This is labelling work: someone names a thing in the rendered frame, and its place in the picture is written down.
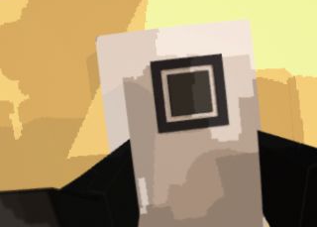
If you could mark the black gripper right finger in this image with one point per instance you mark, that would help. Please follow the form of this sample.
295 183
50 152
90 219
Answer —
288 181

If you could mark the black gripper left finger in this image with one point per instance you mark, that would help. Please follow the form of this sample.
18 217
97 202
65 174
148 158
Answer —
104 196

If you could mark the tan wooden floor panel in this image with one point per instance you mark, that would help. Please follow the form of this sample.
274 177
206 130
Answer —
52 125

